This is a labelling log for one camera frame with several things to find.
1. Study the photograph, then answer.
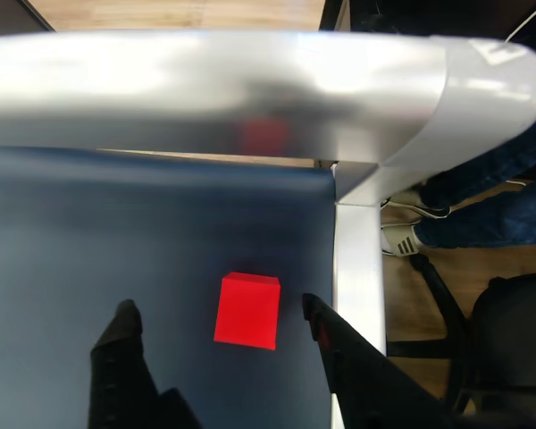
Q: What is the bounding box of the dark furniture panel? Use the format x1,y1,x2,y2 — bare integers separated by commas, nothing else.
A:
16,0,57,32

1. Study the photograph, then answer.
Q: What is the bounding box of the dark blue table mat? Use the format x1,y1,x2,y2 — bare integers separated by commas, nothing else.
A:
0,145,339,429

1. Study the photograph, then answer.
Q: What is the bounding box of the white cable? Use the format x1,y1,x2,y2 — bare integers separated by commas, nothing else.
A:
499,0,536,45

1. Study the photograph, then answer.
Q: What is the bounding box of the person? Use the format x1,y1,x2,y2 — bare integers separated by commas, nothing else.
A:
381,102,536,258

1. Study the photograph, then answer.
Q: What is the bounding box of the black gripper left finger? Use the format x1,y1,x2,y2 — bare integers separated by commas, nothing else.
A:
88,299,203,429

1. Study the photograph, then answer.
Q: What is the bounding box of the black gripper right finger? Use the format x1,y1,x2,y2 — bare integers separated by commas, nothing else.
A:
301,292,456,429

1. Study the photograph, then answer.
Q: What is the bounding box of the black office chair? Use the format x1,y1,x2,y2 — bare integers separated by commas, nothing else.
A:
386,254,536,429

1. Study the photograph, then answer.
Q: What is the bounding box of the red cube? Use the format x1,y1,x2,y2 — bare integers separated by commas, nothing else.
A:
213,271,281,351

